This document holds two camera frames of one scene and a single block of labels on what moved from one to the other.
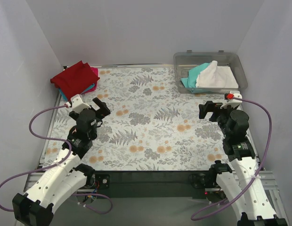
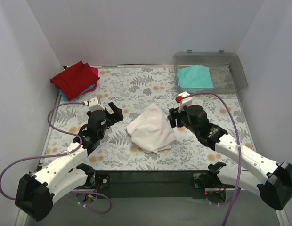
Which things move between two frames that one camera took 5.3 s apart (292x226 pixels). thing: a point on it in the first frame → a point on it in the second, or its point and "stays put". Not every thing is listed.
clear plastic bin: x=208 y=72 stays put
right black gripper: x=213 y=113 → x=176 y=117
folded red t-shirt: x=74 y=79 stays put
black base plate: x=152 y=183 stays put
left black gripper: x=97 y=112 → x=110 y=114
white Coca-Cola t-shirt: x=213 y=76 → x=150 y=128
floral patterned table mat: x=152 y=125 stays put
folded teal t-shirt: x=64 y=98 stays put
